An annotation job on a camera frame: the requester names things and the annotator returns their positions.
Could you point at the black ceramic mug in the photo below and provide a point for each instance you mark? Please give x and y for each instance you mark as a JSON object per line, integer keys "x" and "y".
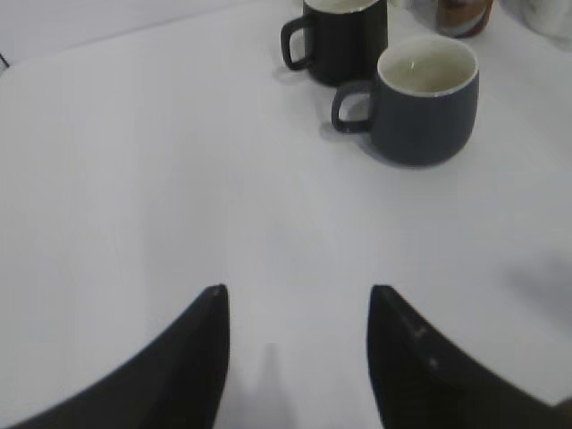
{"x": 336, "y": 41}

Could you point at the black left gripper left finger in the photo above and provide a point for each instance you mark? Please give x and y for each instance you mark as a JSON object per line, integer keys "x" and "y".
{"x": 176, "y": 381}

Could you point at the white ceramic mug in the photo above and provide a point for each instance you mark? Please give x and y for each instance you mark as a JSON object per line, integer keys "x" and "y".
{"x": 551, "y": 18}

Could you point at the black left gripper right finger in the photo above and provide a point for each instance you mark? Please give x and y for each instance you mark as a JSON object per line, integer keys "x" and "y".
{"x": 421, "y": 379}

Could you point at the dark grey ceramic mug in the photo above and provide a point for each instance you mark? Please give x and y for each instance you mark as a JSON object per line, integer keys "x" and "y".
{"x": 420, "y": 107}

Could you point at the brown coffee drink bottle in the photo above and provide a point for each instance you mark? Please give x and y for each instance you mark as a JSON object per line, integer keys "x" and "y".
{"x": 462, "y": 19}

